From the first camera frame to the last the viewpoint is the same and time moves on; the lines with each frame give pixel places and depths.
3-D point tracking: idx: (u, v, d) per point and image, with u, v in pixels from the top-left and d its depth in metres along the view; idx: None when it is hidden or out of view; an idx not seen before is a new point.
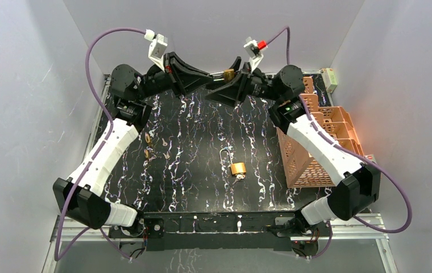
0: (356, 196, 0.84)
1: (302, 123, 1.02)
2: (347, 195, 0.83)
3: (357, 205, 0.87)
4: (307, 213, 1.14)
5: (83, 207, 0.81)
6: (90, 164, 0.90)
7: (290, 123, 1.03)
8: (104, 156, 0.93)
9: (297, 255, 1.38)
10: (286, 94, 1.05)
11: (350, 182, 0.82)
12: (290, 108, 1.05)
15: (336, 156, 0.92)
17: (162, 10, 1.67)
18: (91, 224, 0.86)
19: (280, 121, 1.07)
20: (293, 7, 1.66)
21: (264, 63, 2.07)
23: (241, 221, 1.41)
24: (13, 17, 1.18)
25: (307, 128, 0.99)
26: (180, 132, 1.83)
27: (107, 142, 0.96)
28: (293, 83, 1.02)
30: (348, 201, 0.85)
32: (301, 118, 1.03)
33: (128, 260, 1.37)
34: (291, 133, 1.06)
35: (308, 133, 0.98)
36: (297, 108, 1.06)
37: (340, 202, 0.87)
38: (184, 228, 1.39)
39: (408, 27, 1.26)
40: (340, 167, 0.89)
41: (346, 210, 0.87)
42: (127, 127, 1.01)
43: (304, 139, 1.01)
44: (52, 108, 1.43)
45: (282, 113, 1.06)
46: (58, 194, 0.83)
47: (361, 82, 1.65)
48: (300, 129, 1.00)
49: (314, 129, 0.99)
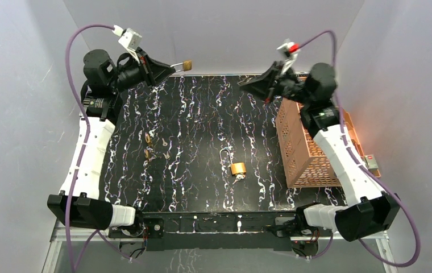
0: (367, 223, 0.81)
1: (333, 132, 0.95)
2: (357, 220, 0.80)
3: (364, 232, 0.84)
4: (310, 214, 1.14)
5: (85, 214, 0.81)
6: (78, 170, 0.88)
7: (320, 131, 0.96)
8: (91, 158, 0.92)
9: (297, 255, 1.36)
10: (316, 92, 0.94)
11: (366, 210, 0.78)
12: (324, 114, 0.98)
15: (358, 177, 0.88)
17: (162, 10, 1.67)
18: (98, 226, 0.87)
19: (310, 124, 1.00)
20: (293, 7, 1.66)
21: (265, 63, 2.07)
23: (241, 221, 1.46)
24: (13, 16, 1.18)
25: (337, 140, 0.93)
26: (180, 132, 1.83)
27: (87, 145, 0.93)
28: (327, 79, 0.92)
30: (356, 224, 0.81)
32: (333, 127, 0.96)
33: (128, 260, 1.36)
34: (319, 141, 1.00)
35: (336, 147, 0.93)
36: (331, 114, 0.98)
37: (348, 222, 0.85)
38: (184, 228, 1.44)
39: (409, 27, 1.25)
40: (357, 190, 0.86)
41: (352, 231, 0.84)
42: (102, 123, 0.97)
43: (331, 151, 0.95)
44: (52, 108, 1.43)
45: (315, 118, 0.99)
46: (54, 210, 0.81)
47: (362, 82, 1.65)
48: (329, 139, 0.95)
49: (345, 143, 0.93)
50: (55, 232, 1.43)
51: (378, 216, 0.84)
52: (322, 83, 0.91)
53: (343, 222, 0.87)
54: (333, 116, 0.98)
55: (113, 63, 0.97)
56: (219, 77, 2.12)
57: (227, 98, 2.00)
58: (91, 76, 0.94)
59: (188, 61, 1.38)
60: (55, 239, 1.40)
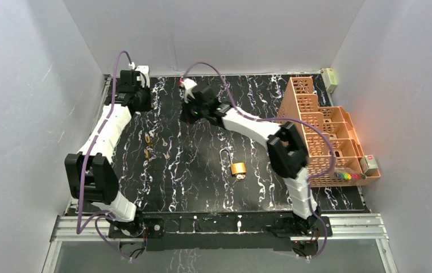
0: (285, 152, 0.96)
1: (231, 115, 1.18)
2: (276, 153, 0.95)
3: (294, 162, 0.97)
4: (297, 209, 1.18)
5: (98, 173, 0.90)
6: (96, 137, 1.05)
7: (224, 116, 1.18)
8: (110, 129, 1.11)
9: (297, 255, 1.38)
10: (204, 97, 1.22)
11: (275, 141, 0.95)
12: (220, 108, 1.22)
15: (258, 125, 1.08)
17: (162, 11, 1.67)
18: (104, 194, 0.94)
19: (217, 120, 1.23)
20: (293, 7, 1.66)
21: (265, 63, 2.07)
23: (241, 221, 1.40)
24: (13, 17, 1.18)
25: (235, 115, 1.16)
26: (180, 132, 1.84)
27: (108, 120, 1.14)
28: (206, 89, 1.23)
30: (279, 158, 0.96)
32: (231, 112, 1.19)
33: (128, 260, 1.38)
34: (231, 127, 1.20)
35: (237, 119, 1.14)
36: (226, 106, 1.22)
37: (277, 164, 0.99)
38: (184, 228, 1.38)
39: (408, 27, 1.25)
40: (264, 132, 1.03)
41: (284, 168, 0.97)
42: (122, 108, 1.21)
43: (235, 125, 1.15)
44: (52, 108, 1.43)
45: (215, 114, 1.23)
46: (70, 167, 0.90)
47: (361, 82, 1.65)
48: (230, 118, 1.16)
49: (240, 114, 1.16)
50: (55, 232, 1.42)
51: (294, 145, 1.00)
52: (200, 92, 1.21)
53: (276, 167, 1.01)
54: (228, 108, 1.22)
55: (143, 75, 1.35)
56: (219, 77, 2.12)
57: (227, 98, 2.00)
58: (125, 77, 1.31)
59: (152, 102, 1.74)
60: (55, 239, 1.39)
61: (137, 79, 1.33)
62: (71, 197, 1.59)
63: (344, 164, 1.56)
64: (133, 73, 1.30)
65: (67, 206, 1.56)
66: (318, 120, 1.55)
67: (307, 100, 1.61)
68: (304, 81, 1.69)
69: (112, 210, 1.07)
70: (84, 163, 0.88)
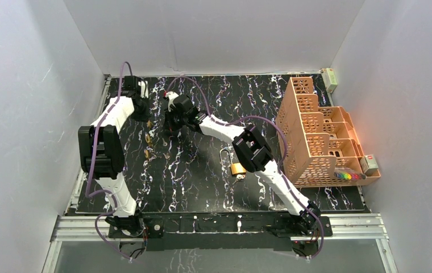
0: (249, 150, 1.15)
1: (206, 122, 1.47)
2: (241, 152, 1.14)
3: (258, 159, 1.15)
4: (289, 206, 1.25)
5: (108, 141, 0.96)
6: (106, 115, 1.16)
7: (200, 123, 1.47)
8: (118, 110, 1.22)
9: (297, 255, 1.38)
10: (183, 107, 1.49)
11: (239, 141, 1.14)
12: (198, 118, 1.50)
15: (228, 130, 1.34)
17: (162, 10, 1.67)
18: (113, 164, 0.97)
19: (195, 127, 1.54)
20: (293, 7, 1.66)
21: (265, 63, 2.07)
23: (241, 221, 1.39)
24: (13, 17, 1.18)
25: (210, 122, 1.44)
26: (180, 132, 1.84)
27: (116, 105, 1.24)
28: (184, 100, 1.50)
30: (245, 156, 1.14)
32: (206, 120, 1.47)
33: (128, 260, 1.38)
34: (207, 131, 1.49)
35: (210, 125, 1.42)
36: (202, 116, 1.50)
37: (245, 161, 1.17)
38: (184, 228, 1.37)
39: (408, 27, 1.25)
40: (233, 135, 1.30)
41: (250, 164, 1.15)
42: (128, 99, 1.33)
43: (210, 129, 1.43)
44: (52, 108, 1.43)
45: (194, 121, 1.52)
46: (82, 137, 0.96)
47: (362, 82, 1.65)
48: (206, 125, 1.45)
49: (213, 120, 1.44)
50: (55, 232, 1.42)
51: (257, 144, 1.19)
52: (181, 104, 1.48)
53: (244, 164, 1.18)
54: (203, 116, 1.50)
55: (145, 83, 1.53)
56: (219, 77, 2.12)
57: (227, 98, 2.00)
58: (129, 80, 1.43)
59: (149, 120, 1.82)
60: (55, 239, 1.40)
61: (140, 83, 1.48)
62: (71, 197, 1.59)
63: (344, 164, 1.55)
64: (136, 77, 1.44)
65: (67, 206, 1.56)
66: (318, 120, 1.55)
67: (307, 100, 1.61)
68: (304, 81, 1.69)
69: (115, 193, 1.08)
70: (96, 130, 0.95)
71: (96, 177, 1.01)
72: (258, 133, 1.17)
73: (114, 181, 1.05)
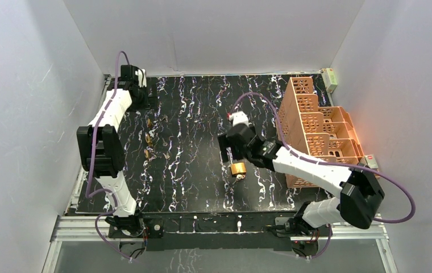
0: (364, 201, 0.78)
1: (282, 155, 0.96)
2: (354, 205, 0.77)
3: (372, 212, 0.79)
4: (313, 221, 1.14)
5: (107, 142, 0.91)
6: (103, 114, 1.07)
7: (274, 158, 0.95)
8: (115, 107, 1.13)
9: (297, 255, 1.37)
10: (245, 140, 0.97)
11: (351, 191, 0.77)
12: (266, 148, 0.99)
15: (325, 172, 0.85)
17: (162, 9, 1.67)
18: (114, 162, 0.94)
19: (264, 162, 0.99)
20: (293, 7, 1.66)
21: (264, 63, 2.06)
23: (241, 221, 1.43)
24: (13, 17, 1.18)
25: (290, 157, 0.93)
26: (180, 132, 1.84)
27: (113, 100, 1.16)
28: (243, 128, 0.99)
30: (356, 210, 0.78)
32: (281, 152, 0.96)
33: (128, 260, 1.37)
34: (283, 170, 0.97)
35: (293, 162, 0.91)
36: (273, 145, 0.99)
37: (352, 215, 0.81)
38: (184, 228, 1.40)
39: (408, 27, 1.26)
40: (333, 180, 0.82)
41: (364, 220, 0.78)
42: (124, 91, 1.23)
43: (290, 168, 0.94)
44: (52, 108, 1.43)
45: (261, 155, 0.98)
46: (81, 138, 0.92)
47: (362, 82, 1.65)
48: (283, 161, 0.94)
49: (296, 156, 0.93)
50: (55, 232, 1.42)
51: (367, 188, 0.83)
52: (240, 136, 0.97)
53: (351, 218, 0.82)
54: (274, 147, 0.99)
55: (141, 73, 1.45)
56: (219, 77, 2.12)
57: (227, 98, 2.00)
58: (125, 70, 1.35)
59: (150, 122, 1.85)
60: (55, 239, 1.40)
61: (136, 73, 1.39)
62: (71, 197, 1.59)
63: None
64: (133, 67, 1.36)
65: (67, 206, 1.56)
66: (318, 120, 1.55)
67: (307, 100, 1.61)
68: (304, 81, 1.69)
69: (116, 191, 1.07)
70: (94, 131, 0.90)
71: (96, 176, 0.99)
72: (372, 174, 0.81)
73: (114, 180, 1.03)
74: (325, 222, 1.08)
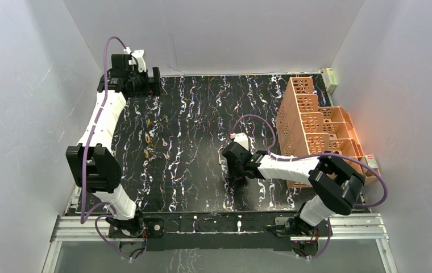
0: (336, 186, 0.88)
1: (266, 162, 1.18)
2: (325, 189, 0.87)
3: (350, 196, 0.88)
4: (312, 221, 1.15)
5: (100, 165, 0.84)
6: (94, 128, 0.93)
7: (259, 166, 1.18)
8: (108, 119, 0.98)
9: (297, 255, 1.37)
10: (236, 153, 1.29)
11: (320, 176, 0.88)
12: (254, 159, 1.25)
15: (298, 165, 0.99)
17: (162, 10, 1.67)
18: (109, 181, 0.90)
19: (254, 172, 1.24)
20: (293, 7, 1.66)
21: (264, 63, 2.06)
23: (241, 221, 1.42)
24: (13, 17, 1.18)
25: (271, 161, 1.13)
26: (180, 132, 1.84)
27: (104, 108, 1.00)
28: (233, 146, 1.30)
30: (331, 194, 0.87)
32: (265, 160, 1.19)
33: (128, 260, 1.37)
34: (270, 174, 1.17)
35: (272, 165, 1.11)
36: (259, 156, 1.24)
37: (332, 201, 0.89)
38: (184, 228, 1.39)
39: (408, 28, 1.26)
40: (303, 170, 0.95)
41: (340, 203, 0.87)
42: (116, 94, 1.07)
43: (273, 171, 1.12)
44: (52, 108, 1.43)
45: (250, 165, 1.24)
46: (71, 159, 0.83)
47: (361, 82, 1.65)
48: (266, 166, 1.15)
49: (274, 159, 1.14)
50: (55, 232, 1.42)
51: (342, 176, 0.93)
52: (231, 151, 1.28)
53: (333, 205, 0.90)
54: (261, 157, 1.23)
55: (134, 60, 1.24)
56: (219, 77, 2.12)
57: (227, 98, 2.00)
58: (117, 61, 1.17)
59: (150, 122, 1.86)
60: (55, 239, 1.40)
61: (129, 63, 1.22)
62: (71, 197, 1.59)
63: None
64: (125, 57, 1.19)
65: (67, 206, 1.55)
66: (318, 120, 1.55)
67: (307, 100, 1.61)
68: (304, 81, 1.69)
69: (114, 202, 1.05)
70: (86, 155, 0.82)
71: (92, 191, 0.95)
72: (339, 161, 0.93)
73: (109, 194, 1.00)
74: (321, 218, 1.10)
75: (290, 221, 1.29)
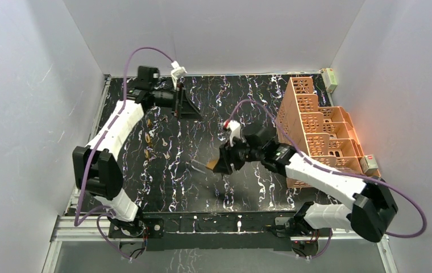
0: (376, 214, 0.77)
1: (295, 161, 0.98)
2: (366, 216, 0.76)
3: (384, 227, 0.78)
4: (315, 224, 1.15)
5: (102, 169, 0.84)
6: (105, 134, 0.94)
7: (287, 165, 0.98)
8: (120, 126, 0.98)
9: (297, 255, 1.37)
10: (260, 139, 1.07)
11: (364, 202, 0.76)
12: (280, 152, 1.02)
15: (339, 182, 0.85)
17: (162, 10, 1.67)
18: (107, 189, 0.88)
19: (275, 166, 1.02)
20: (293, 7, 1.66)
21: (265, 63, 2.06)
23: (241, 221, 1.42)
24: (13, 17, 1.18)
25: (304, 165, 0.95)
26: (180, 132, 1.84)
27: (120, 116, 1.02)
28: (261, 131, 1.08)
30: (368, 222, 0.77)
32: (294, 157, 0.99)
33: (128, 260, 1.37)
34: (295, 176, 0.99)
35: (306, 169, 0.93)
36: (286, 151, 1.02)
37: (362, 227, 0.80)
38: (184, 228, 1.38)
39: (408, 28, 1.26)
40: (345, 190, 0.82)
41: (374, 233, 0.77)
42: (136, 105, 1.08)
43: (303, 176, 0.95)
44: (52, 108, 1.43)
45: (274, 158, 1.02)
46: (77, 158, 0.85)
47: (362, 82, 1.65)
48: (296, 167, 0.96)
49: (309, 162, 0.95)
50: (55, 232, 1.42)
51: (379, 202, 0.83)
52: (256, 135, 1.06)
53: (361, 230, 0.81)
54: (288, 152, 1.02)
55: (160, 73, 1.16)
56: (219, 77, 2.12)
57: (227, 98, 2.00)
58: (142, 73, 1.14)
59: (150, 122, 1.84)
60: (56, 239, 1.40)
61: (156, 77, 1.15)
62: (71, 197, 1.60)
63: (344, 164, 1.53)
64: (151, 70, 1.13)
65: (67, 206, 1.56)
66: (318, 120, 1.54)
67: (307, 100, 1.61)
68: (304, 81, 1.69)
69: (114, 207, 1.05)
70: (90, 157, 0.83)
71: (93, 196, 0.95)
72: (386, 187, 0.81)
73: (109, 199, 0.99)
74: (327, 225, 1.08)
75: (290, 222, 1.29)
